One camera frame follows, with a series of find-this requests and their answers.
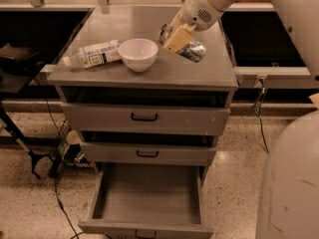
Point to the silver blue redbull can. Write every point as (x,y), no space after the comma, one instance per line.
(193,51)

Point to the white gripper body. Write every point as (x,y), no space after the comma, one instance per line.
(198,13)

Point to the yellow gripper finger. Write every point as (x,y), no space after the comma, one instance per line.
(167,29)
(174,39)

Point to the grey top drawer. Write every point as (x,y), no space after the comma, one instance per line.
(146,110)

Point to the white ceramic bowl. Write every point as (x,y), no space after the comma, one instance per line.
(138,54)

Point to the grey drawer cabinet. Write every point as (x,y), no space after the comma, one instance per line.
(169,72)

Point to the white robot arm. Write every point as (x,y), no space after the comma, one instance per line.
(289,198)

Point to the grey middle drawer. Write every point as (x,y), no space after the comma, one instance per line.
(153,148)

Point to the clear plastic labelled bottle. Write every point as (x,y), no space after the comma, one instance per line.
(94,55)

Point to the bottles in wire basket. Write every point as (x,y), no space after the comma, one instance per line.
(69,147)

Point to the black stand with tray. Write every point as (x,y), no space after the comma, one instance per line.
(18,67)

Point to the grey open bottom drawer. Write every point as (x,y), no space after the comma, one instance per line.
(147,201)

